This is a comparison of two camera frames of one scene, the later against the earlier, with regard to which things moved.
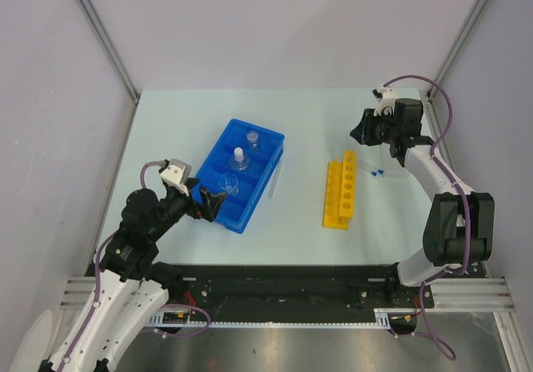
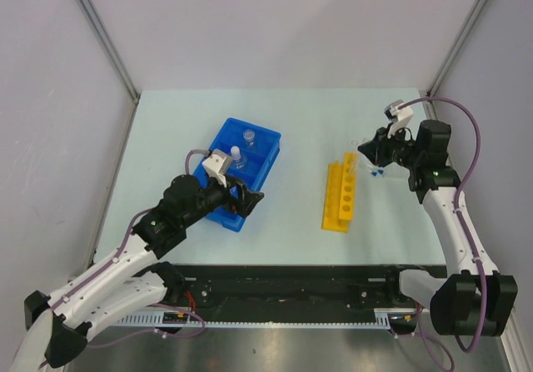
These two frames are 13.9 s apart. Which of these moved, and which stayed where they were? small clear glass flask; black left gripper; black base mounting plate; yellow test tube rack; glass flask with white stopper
Moved: glass flask with white stopper; small clear glass flask; black left gripper
Stayed: yellow test tube rack; black base mounting plate
